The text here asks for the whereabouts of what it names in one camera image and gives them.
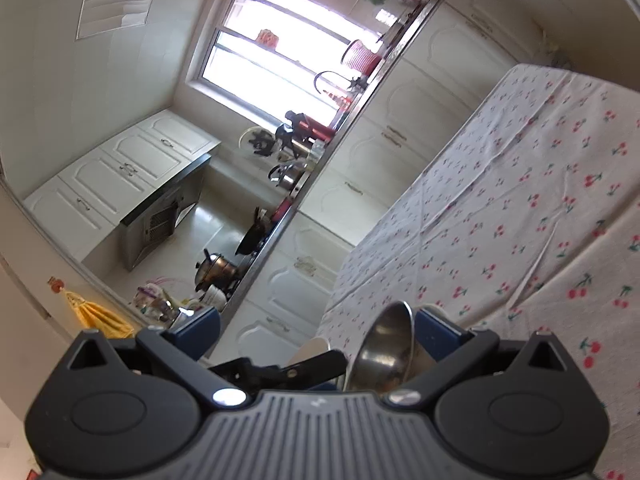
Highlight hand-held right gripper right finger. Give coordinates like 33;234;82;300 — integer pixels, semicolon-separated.
384;307;568;411

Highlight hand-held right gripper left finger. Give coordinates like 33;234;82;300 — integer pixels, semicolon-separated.
66;304;251;413

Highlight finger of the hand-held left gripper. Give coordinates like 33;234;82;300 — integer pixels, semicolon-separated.
207;349;347;392

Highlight stainless steel bowl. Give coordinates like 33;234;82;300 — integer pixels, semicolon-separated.
342;301;437;394

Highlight condiment rack with bottles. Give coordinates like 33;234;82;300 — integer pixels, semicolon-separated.
132;280;221;332

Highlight brass stock pot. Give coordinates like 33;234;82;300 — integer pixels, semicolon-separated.
195;249;242;294

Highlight yellow checkered towel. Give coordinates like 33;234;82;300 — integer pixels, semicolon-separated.
62;290;137;342

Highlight black frying pan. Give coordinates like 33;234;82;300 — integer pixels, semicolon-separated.
235;207;274;257

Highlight range hood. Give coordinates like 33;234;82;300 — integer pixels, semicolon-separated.
120;155;214;274

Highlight cherry print tablecloth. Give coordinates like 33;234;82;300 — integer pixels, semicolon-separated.
315;64;640;480

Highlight red shallow pan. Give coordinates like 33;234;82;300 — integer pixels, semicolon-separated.
272;197;297;222

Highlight white upper kitchen cabinets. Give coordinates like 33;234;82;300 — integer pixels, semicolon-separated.
22;109;224;267

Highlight white kitchen cabinets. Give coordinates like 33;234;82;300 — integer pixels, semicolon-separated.
210;0;553;363
22;109;224;267

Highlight steel kettle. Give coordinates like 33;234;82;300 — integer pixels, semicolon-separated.
267;160;309;192

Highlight round white framed object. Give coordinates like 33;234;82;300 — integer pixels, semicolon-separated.
239;125;277;157

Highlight steel and black airpot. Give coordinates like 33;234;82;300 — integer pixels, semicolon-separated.
275;122;314;159

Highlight white lower kitchen cabinets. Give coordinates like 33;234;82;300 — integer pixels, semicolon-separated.
210;0;553;363

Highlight red thermos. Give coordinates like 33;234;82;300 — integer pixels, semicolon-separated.
300;112;337;144

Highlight grey stone kitchen countertop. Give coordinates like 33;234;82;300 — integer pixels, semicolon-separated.
215;0;471;331

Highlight chrome sink faucet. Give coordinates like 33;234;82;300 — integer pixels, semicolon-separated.
314;70;364;93

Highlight kitchen window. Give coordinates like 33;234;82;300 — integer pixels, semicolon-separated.
185;0;387;132

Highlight white vent panel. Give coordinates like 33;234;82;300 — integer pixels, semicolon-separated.
76;0;157;41

